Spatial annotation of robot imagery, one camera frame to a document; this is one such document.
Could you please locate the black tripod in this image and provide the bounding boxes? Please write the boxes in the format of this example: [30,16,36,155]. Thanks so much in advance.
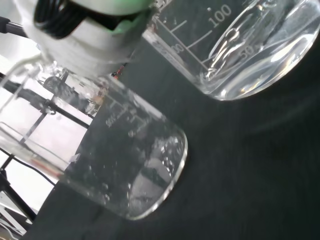
[0,147,39,240]
[0,15,28,39]

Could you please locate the black bench cloth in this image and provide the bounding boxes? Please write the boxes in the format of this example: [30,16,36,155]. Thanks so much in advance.
[24,0,320,240]

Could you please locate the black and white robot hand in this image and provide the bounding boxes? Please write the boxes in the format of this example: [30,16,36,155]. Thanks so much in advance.
[18,0,156,79]

